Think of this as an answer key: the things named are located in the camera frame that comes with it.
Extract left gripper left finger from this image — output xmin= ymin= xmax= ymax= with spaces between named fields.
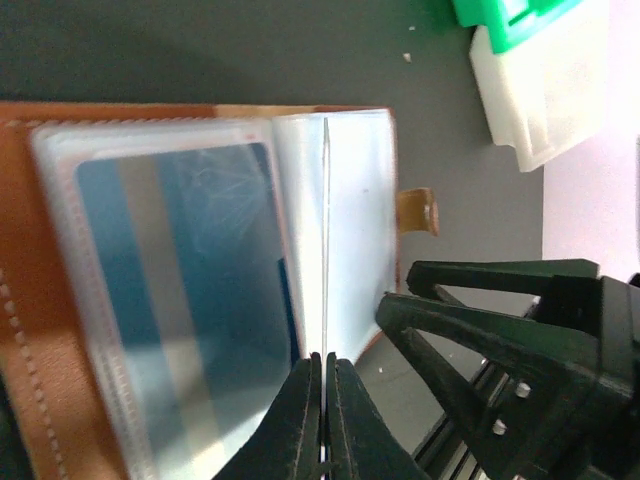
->
xmin=216 ymin=353 xmax=325 ymax=480

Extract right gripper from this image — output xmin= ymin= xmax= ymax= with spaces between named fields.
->
xmin=376 ymin=259 xmax=639 ymax=479

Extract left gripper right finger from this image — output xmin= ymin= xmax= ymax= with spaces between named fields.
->
xmin=326 ymin=353 xmax=428 ymax=480

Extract brown leather card holder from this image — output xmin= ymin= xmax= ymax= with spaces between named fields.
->
xmin=1 ymin=101 xmax=439 ymax=479

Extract white bin with blue cards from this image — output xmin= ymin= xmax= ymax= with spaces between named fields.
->
xmin=470 ymin=1 xmax=609 ymax=172

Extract blue credit card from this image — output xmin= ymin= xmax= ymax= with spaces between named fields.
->
xmin=75 ymin=142 xmax=299 ymax=461

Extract green bin with black cards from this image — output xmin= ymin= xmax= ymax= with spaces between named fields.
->
xmin=452 ymin=0 xmax=581 ymax=54

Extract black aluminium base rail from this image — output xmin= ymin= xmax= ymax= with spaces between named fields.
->
xmin=407 ymin=343 xmax=539 ymax=479

